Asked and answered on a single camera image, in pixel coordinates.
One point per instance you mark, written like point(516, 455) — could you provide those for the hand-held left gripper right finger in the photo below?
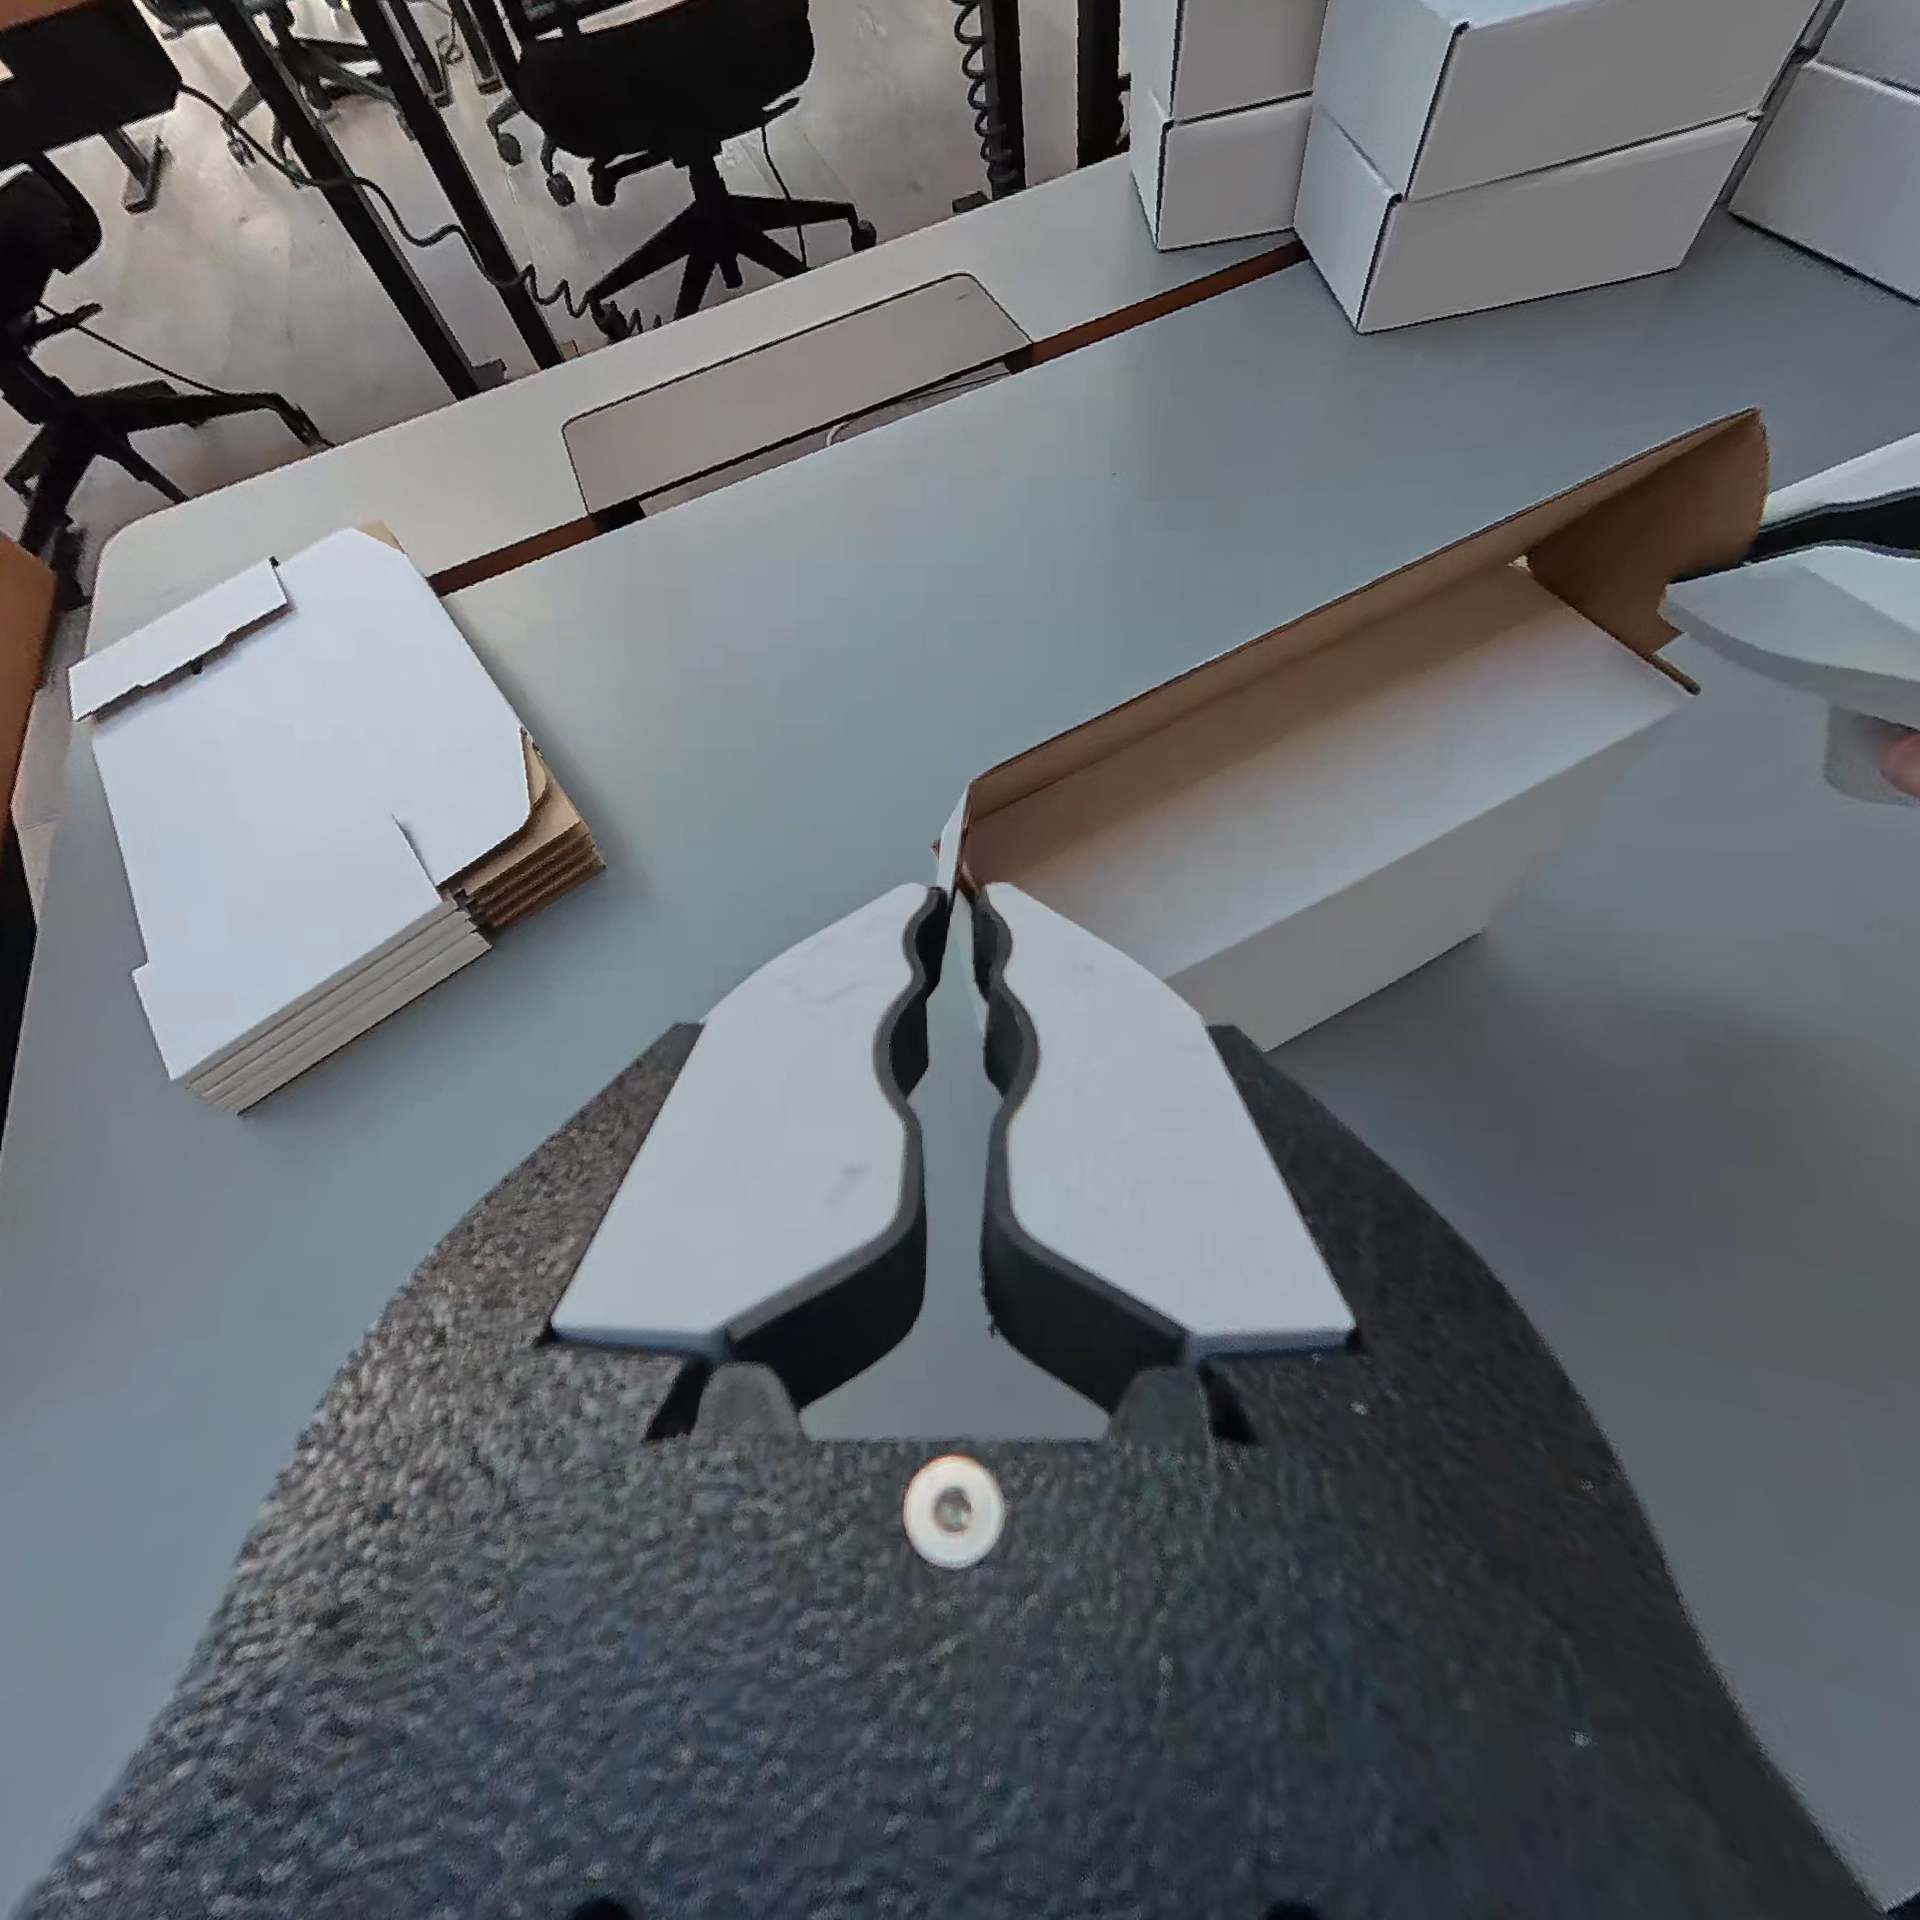
point(1142, 1171)

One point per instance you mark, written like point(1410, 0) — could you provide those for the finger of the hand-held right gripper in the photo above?
point(1800, 630)
point(1852, 494)

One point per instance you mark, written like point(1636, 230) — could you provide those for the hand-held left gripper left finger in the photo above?
point(764, 1171)

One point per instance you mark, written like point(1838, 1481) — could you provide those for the white mailer box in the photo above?
point(1349, 796)

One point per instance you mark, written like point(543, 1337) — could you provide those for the person's right hand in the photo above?
point(1904, 768)

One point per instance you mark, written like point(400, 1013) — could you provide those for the stack of folded white boxes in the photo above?
point(1529, 224)

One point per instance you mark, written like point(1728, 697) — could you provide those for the stack of flat cardboard sheets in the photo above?
point(301, 809)

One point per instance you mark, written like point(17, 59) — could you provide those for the brown cardboard piece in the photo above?
point(24, 662)

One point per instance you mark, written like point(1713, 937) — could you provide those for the black office chair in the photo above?
point(661, 91)
point(38, 240)

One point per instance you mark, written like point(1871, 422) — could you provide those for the black desk frame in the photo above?
point(376, 196)

